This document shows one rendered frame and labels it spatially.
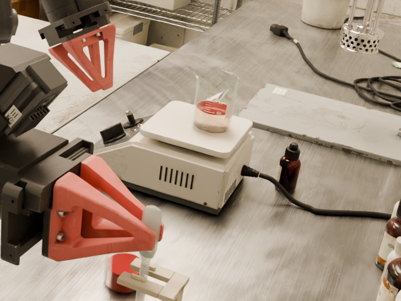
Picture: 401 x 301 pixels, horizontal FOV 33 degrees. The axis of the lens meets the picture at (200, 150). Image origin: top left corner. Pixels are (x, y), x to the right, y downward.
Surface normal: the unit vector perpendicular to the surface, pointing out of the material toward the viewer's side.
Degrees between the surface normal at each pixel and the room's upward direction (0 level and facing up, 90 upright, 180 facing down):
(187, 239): 0
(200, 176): 90
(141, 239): 90
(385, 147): 0
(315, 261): 0
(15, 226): 90
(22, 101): 89
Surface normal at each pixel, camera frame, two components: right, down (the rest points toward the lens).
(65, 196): -0.02, 0.44
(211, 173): -0.33, 0.37
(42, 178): 0.15, -0.89
